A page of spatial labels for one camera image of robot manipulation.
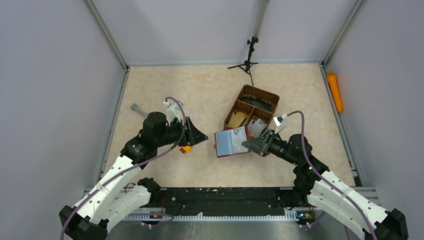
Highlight white perforated cable duct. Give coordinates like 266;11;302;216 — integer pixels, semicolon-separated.
123;211;299;222

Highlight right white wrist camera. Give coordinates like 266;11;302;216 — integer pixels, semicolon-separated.
273;114;288;135

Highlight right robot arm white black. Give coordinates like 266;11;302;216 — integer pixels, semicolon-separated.
242;130;409;240

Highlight orange flashlight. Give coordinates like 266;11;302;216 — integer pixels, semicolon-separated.
326;72;344;113

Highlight silver credit card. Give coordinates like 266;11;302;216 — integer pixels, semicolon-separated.
230;126;249;154

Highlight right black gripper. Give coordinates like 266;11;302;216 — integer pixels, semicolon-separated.
242;128;300;166

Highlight silver cards in basket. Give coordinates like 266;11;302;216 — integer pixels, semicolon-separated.
247;119;268;138

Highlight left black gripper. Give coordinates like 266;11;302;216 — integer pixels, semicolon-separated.
155;116;208;147

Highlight gold card in basket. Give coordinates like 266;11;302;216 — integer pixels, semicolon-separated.
227;111;250;129

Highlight brown wicker divided basket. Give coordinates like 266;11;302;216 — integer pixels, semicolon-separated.
223;84;280;130

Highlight black item in basket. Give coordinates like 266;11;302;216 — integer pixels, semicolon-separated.
240;96;272;112

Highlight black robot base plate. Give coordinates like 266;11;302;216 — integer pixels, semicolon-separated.
147;187;312;217

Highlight black mini tripod stand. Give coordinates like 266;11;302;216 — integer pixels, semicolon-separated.
227;36;259;87

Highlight grey plastic connector piece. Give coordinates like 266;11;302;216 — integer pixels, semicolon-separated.
130;103;148;118

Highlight light blue card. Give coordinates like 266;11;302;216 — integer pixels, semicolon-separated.
215;127;250;157

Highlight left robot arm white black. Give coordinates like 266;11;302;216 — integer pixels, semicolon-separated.
59;112;209;240

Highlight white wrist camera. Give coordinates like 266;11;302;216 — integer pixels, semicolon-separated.
273;114;288;135
163;100;182;123

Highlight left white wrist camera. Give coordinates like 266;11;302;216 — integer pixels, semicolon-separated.
163;100;182;123

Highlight yellow toy block car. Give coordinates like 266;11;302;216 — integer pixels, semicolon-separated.
179;145;193;154

